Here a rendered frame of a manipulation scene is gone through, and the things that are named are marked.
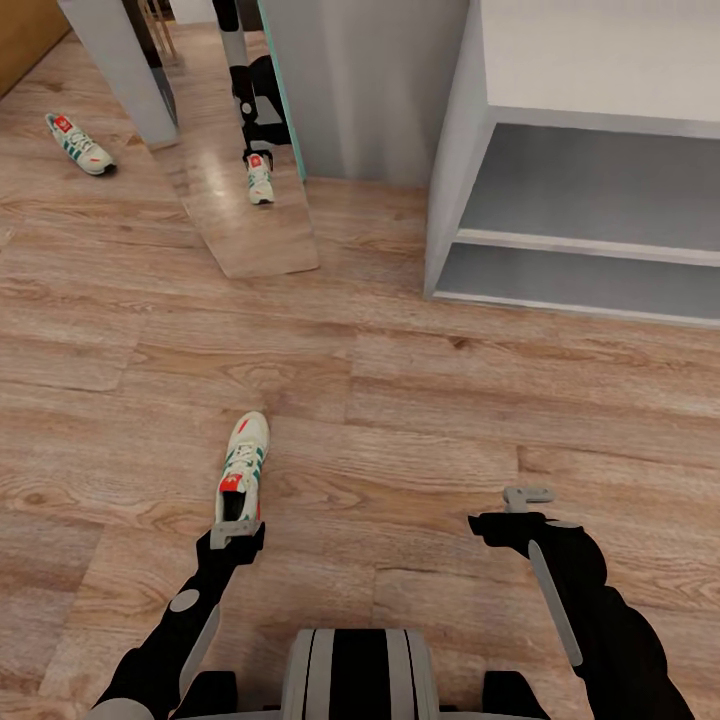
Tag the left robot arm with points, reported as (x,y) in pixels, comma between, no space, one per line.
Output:
(150,683)

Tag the gym shoe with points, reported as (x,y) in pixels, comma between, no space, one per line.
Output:
(79,146)
(237,494)

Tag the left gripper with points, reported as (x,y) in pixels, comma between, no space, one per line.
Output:
(241,550)

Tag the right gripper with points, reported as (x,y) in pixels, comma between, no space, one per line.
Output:
(499,529)

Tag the standing mirror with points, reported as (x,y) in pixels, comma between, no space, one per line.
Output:
(201,84)

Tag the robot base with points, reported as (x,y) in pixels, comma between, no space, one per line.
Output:
(213,696)

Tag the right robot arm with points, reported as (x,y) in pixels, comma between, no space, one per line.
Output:
(610,646)

